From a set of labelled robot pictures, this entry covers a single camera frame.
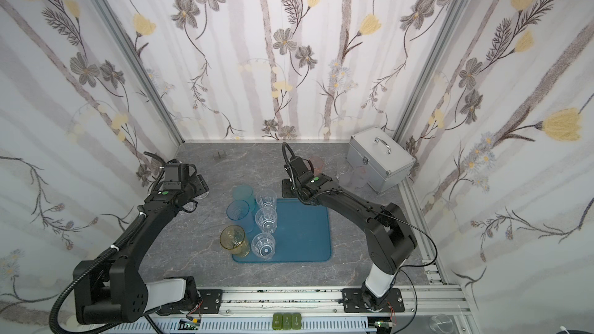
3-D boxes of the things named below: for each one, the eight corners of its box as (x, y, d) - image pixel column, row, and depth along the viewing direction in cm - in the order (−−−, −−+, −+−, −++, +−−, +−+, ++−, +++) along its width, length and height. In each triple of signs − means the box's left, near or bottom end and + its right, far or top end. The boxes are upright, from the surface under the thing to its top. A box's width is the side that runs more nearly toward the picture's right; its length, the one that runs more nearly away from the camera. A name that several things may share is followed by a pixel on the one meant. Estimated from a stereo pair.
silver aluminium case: (376, 198, 102) (387, 176, 89) (342, 162, 115) (347, 138, 102) (403, 181, 108) (418, 158, 95) (368, 149, 121) (376, 124, 108)
